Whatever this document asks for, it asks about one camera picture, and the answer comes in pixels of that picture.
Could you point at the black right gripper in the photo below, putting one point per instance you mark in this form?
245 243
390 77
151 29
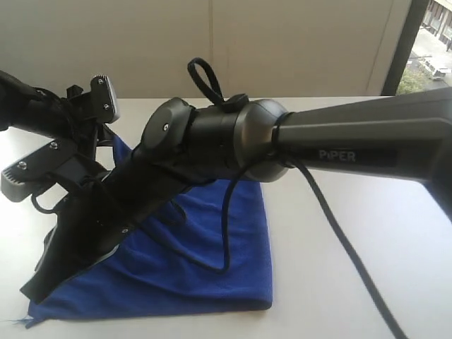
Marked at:
95 219

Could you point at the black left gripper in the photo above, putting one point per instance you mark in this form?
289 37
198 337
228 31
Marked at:
90 131

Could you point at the blue microfiber towel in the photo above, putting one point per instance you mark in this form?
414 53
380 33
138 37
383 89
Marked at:
170 266

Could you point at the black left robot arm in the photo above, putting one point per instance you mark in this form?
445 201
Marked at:
37 110

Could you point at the white van outside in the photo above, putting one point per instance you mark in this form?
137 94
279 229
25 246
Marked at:
436 71

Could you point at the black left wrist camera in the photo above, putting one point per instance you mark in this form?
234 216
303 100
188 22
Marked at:
104 99

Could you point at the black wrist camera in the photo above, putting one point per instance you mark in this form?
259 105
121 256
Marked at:
104 99
56 162

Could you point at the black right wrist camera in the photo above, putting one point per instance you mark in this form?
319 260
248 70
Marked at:
56 162

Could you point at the dark window frame post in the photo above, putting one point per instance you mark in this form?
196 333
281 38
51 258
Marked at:
404 46

